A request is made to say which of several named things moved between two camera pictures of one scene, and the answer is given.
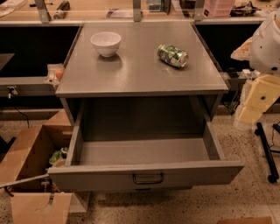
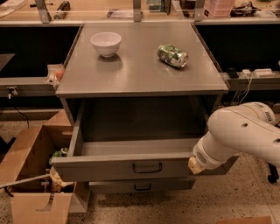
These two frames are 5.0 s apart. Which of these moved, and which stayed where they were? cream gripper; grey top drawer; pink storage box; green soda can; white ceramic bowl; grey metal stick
Moved: cream gripper; grey top drawer
Stayed: white ceramic bowl; pink storage box; grey metal stick; green soda can
